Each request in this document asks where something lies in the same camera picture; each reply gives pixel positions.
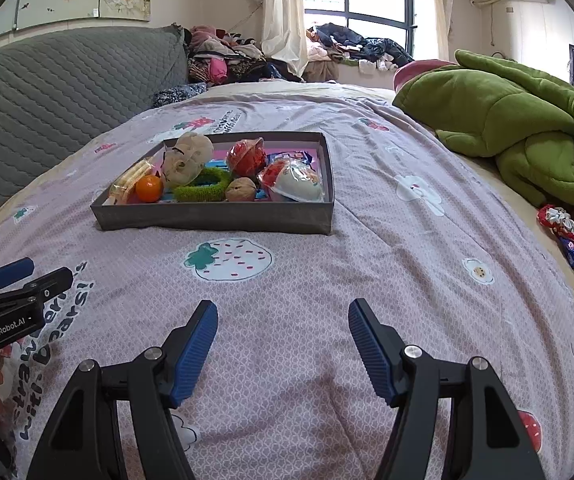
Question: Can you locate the green fleece blanket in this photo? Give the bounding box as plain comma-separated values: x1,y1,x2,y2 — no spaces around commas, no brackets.
392,49,574,212

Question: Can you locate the green fuzzy ring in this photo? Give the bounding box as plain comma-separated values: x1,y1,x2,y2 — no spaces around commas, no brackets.
173,167,233,203

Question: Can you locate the grey shallow cardboard box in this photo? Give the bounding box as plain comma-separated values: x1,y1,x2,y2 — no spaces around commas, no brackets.
90,131,336,236

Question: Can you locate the yellow snack packet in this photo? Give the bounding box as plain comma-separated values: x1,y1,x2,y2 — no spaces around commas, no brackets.
108,157,155,206

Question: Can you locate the pile of dark clothes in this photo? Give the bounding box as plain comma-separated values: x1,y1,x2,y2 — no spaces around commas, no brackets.
307,22,415,71

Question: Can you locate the walnut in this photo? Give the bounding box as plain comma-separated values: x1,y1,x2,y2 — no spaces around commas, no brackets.
225,176,259,203

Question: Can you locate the pile of mixed clothes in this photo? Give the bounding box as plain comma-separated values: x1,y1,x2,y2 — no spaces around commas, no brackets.
184,24,303,86

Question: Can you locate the blue cookie packet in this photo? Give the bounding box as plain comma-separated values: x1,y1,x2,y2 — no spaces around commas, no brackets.
265,149,315,166

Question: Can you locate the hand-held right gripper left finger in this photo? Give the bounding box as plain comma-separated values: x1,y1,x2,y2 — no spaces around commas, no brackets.
26,300,219,480

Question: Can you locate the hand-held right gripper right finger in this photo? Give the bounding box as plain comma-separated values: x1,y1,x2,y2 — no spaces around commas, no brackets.
348,298,548,480

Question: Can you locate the dark patterned cloth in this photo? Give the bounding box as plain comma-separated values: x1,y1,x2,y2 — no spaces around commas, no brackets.
152,82,209,108

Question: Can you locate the red and white candy packet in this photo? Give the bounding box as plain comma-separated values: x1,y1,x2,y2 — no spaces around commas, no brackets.
537,204,574,241

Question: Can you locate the grey quilted headboard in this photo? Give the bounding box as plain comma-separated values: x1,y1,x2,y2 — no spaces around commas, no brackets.
0,24,190,241

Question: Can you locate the beige window bench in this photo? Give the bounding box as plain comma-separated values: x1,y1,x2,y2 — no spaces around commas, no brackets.
304,57,398,85

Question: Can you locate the orange tangerine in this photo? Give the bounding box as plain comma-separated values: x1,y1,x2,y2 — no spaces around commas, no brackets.
135,175,164,204

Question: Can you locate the pink fleece blanket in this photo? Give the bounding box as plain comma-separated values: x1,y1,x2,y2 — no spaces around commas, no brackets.
393,59,460,93

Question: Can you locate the cream drawstring pouch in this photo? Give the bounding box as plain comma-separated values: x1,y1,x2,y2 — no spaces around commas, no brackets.
161,132,215,191

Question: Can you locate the cream curtain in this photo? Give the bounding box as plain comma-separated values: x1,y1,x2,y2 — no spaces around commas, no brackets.
409,0,450,63
261,0,313,78

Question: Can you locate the pink and blue book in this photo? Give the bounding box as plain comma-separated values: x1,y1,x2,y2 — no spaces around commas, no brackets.
117,142,325,204

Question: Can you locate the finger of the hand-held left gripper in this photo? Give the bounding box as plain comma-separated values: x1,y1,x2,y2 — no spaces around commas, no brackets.
0,257,36,293
0,267,75,311

